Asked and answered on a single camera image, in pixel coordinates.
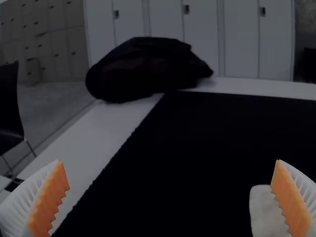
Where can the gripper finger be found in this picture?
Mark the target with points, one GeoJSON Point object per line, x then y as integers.
{"type": "Point", "coordinates": [22, 212]}
{"type": "Point", "coordinates": [293, 197]}

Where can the pale towel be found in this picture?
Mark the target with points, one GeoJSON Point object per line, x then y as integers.
{"type": "Point", "coordinates": [261, 209]}

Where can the black mat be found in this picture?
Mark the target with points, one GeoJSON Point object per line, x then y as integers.
{"type": "Point", "coordinates": [197, 160]}

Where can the black chair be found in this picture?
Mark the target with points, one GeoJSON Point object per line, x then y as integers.
{"type": "Point", "coordinates": [8, 103]}

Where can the black crate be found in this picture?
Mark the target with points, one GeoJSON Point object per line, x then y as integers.
{"type": "Point", "coordinates": [310, 66]}

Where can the white cupboard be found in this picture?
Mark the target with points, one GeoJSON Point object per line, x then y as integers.
{"type": "Point", "coordinates": [242, 37]}

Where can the grey drawer cabinet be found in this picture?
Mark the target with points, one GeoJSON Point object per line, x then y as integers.
{"type": "Point", "coordinates": [49, 37]}

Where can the black bag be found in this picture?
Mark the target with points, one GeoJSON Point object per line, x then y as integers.
{"type": "Point", "coordinates": [148, 69]}

